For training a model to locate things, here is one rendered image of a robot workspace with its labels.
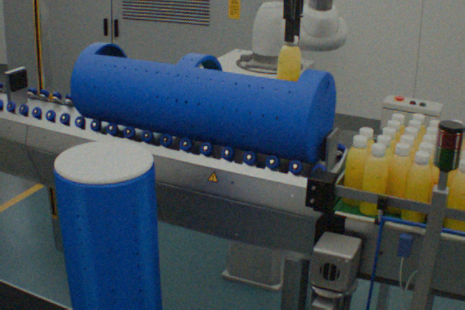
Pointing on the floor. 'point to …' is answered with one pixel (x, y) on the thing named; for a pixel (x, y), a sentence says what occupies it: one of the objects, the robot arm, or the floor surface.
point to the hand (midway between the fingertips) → (292, 29)
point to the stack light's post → (436, 214)
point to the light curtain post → (43, 60)
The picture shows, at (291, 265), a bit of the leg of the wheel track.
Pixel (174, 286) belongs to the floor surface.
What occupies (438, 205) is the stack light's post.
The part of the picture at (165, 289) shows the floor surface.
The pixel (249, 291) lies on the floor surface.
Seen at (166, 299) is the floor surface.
